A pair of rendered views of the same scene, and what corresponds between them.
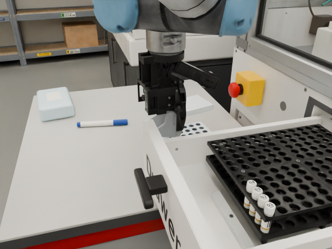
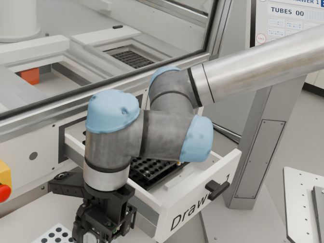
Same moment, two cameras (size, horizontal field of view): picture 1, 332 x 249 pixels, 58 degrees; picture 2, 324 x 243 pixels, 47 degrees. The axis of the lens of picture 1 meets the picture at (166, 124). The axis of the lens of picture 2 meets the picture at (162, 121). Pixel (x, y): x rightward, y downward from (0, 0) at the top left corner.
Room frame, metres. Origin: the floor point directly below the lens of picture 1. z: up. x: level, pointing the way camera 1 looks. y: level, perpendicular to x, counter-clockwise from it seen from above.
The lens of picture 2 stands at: (0.81, 0.41, 1.43)
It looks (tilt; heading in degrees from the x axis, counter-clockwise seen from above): 32 degrees down; 230
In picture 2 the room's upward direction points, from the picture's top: 11 degrees clockwise
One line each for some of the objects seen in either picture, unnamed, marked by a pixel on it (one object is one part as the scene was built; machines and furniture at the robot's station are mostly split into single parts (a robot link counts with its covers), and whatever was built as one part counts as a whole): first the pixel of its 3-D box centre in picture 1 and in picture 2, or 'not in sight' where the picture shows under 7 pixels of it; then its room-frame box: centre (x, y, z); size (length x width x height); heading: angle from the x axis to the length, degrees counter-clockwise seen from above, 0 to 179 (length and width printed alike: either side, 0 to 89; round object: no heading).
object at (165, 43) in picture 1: (166, 40); (107, 168); (0.57, 0.00, 1.03); 0.08 x 0.08 x 0.05
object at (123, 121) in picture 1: (102, 123); not in sight; (0.72, 0.18, 0.77); 0.14 x 0.02 x 0.02; 97
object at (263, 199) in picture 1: (261, 211); not in sight; (0.27, -0.12, 0.89); 0.01 x 0.01 x 0.05
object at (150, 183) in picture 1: (151, 185); (214, 187); (0.30, 0.02, 0.91); 0.07 x 0.04 x 0.01; 16
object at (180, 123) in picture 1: (177, 110); not in sight; (0.55, -0.02, 0.89); 0.05 x 0.02 x 0.09; 21
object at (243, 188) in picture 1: (236, 174); (170, 161); (0.34, -0.10, 0.90); 0.18 x 0.02 x 0.01; 16
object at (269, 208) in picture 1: (267, 219); not in sight; (0.26, -0.12, 0.89); 0.01 x 0.01 x 0.05
